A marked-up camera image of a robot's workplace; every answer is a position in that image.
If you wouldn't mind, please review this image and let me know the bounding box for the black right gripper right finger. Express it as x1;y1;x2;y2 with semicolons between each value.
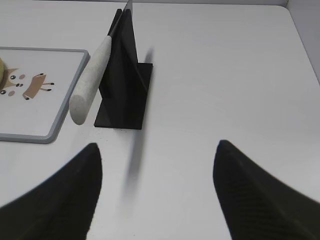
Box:
212;140;320;240

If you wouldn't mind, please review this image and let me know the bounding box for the white cutting board, grey rim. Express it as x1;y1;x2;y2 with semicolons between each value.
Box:
0;46;90;144

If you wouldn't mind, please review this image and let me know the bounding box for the cleaver knife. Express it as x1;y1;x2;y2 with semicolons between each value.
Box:
69;0;133;126

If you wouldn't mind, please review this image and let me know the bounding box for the black knife stand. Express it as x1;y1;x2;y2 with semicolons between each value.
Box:
94;8;153;130

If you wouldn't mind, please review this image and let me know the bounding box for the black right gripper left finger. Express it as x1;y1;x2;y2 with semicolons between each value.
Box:
0;143;102;240

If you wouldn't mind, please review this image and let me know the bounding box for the yellow plastic banana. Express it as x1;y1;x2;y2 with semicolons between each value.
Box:
0;58;6;89

